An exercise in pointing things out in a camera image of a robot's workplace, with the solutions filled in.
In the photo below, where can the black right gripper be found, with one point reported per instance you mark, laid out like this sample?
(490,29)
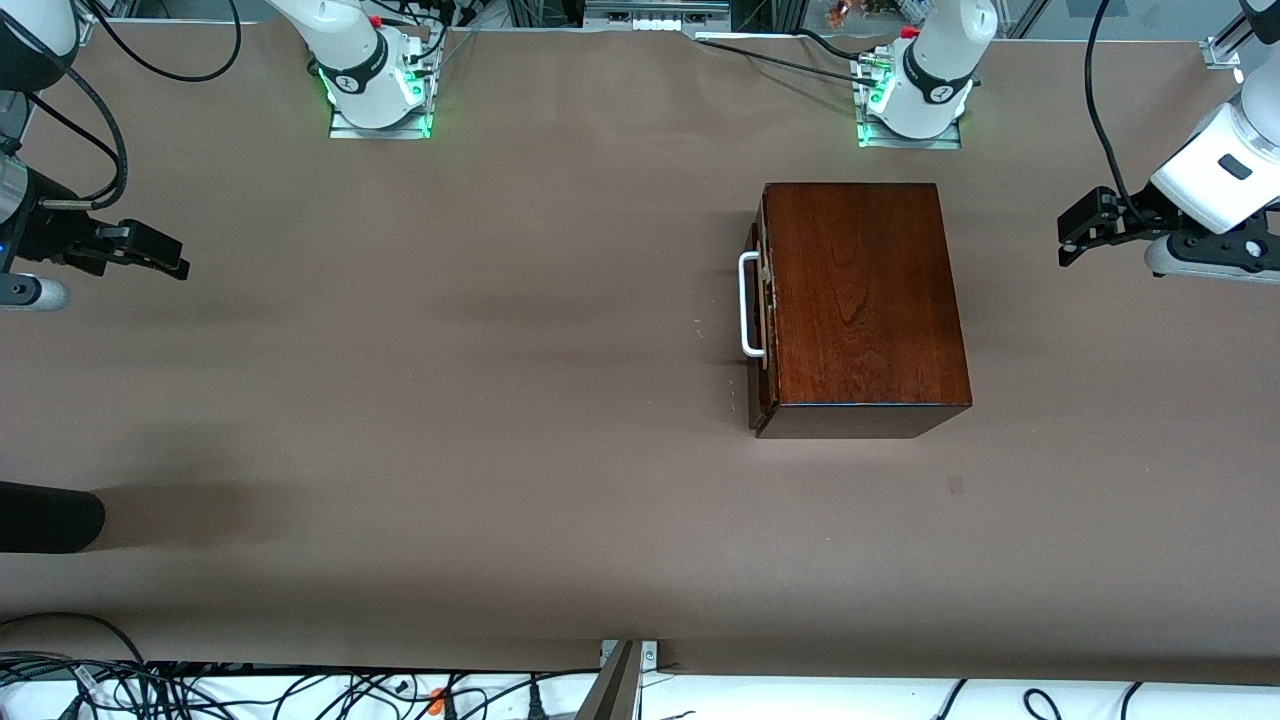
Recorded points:
(47,232)

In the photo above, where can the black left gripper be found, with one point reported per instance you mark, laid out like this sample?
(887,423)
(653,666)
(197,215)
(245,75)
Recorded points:
(1137,217)

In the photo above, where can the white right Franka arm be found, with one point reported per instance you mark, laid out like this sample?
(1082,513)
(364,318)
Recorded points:
(350,60)

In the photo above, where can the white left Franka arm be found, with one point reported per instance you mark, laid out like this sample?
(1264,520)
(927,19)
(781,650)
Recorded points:
(935,60)

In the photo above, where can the dark brown wooden cabinet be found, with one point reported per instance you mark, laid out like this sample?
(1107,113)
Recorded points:
(865,300)

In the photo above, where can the black cylindrical object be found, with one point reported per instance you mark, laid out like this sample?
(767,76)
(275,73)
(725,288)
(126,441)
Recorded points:
(45,518)

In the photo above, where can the white power strip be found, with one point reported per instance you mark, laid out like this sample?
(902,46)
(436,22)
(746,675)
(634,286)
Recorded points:
(655,18)

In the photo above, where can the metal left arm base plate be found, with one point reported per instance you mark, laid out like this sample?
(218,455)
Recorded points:
(950,140)

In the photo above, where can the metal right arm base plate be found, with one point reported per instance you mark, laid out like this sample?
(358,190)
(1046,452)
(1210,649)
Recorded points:
(345,132)

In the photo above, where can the aluminium frame profile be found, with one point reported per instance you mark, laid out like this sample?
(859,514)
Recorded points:
(1230,45)

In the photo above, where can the grey metal post with bracket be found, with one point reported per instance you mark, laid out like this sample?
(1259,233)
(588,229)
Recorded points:
(612,690)

